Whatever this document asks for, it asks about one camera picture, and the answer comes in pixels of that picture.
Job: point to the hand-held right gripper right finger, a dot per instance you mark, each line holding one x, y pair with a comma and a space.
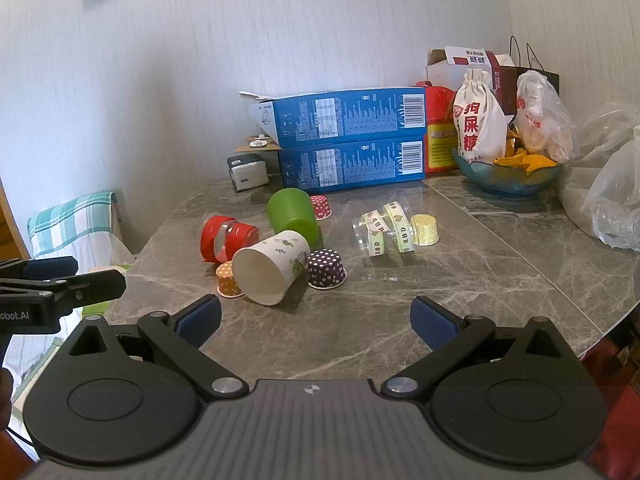
432, 322

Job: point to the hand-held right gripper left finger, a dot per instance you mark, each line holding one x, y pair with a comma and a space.
200, 320

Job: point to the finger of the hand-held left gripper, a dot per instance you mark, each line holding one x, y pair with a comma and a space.
50, 267
95, 285

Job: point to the white printed paper cup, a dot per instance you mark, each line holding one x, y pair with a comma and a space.
280, 255

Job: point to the orange dotted cupcake cup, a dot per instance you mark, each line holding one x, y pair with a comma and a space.
225, 280

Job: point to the red plastic cup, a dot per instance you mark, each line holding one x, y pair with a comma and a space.
240, 237

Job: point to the yellow cupcake cup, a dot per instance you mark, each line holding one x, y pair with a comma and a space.
424, 229

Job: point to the clear cup with ribbon bands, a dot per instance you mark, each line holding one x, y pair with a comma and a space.
382, 227

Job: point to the purple dotted cupcake cup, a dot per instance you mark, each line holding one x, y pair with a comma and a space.
325, 267

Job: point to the green plastic cup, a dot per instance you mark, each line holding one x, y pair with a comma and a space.
292, 215

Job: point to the red dotted cupcake cup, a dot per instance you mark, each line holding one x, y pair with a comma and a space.
321, 207

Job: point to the teal checked pillow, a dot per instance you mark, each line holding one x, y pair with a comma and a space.
65, 220

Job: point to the brown wooden board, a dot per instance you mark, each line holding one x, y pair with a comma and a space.
10, 230

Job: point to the small grey tissue box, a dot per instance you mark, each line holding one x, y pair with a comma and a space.
247, 175

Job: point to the blue glass bowl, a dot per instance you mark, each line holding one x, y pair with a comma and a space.
505, 181

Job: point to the blue cardboard box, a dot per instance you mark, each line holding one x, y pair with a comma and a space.
350, 165
350, 115

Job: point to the yellow snack packet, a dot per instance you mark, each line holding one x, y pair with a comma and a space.
525, 161

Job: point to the small white plastic piece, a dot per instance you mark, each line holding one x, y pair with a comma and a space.
258, 141

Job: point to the red cardboard box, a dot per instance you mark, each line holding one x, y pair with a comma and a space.
440, 105

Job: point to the clear plastic bag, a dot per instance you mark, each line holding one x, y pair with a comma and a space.
617, 205
600, 130

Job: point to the plastic bag with food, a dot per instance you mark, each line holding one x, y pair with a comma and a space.
542, 115

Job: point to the dark paper bag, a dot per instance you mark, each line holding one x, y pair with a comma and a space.
507, 91

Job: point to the white and red carton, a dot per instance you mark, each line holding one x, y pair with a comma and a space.
465, 57

